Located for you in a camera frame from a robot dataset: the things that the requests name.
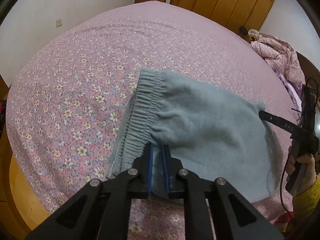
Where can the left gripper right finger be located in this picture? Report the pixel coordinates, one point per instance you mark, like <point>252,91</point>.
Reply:
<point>171,167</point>

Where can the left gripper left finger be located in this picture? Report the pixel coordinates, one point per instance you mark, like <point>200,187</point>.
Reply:
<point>141,186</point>

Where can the grey-green fleece pants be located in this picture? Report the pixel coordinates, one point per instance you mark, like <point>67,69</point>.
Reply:
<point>214,132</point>

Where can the yellow sleeve forearm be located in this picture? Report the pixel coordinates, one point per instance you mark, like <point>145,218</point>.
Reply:
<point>305,203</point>

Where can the right hand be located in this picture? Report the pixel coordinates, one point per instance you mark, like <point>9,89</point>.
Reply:
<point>309,176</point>

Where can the purple floral pillow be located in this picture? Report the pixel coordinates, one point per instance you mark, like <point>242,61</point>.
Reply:
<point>292,93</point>

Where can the pink quilted comforter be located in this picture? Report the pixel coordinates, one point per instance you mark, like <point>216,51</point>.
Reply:
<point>280,56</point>

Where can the pink floral bed sheet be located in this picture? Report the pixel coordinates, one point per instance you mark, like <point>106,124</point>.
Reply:
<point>66,105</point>

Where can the white wall socket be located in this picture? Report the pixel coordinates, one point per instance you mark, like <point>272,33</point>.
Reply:
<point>58,23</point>

